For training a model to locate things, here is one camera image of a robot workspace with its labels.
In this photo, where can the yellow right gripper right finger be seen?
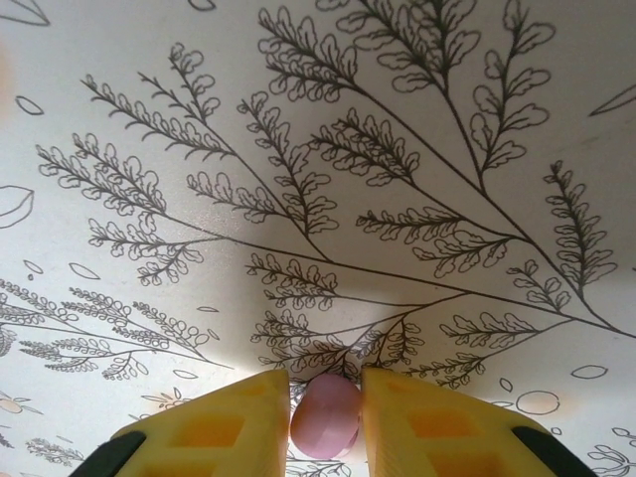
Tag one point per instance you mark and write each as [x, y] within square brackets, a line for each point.
[432, 432]

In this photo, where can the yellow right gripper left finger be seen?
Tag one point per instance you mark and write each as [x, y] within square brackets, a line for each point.
[228, 427]

